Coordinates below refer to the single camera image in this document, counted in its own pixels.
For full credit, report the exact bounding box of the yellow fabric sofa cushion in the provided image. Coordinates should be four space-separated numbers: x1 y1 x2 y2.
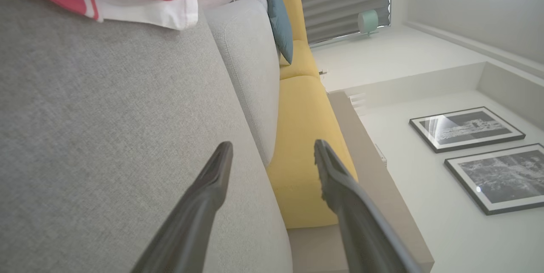
267 75 358 229
275 0 307 44
278 39 320 81

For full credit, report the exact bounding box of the black framed monochrome picture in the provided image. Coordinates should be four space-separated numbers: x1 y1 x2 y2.
444 143 544 216
409 106 526 154

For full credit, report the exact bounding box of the large grey fabric sofa seat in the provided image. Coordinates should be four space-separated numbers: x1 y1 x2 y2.
0 0 294 273

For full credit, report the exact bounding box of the teal throw pillow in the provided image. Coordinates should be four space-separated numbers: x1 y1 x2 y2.
267 0 294 65

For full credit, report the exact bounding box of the mint green round lamp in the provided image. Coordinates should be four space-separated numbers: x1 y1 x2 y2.
357 9 379 37

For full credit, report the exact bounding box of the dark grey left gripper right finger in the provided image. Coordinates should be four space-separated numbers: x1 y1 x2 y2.
314 139 421 273

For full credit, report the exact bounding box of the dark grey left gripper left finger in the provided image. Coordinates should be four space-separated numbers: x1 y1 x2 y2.
131 141 233 273

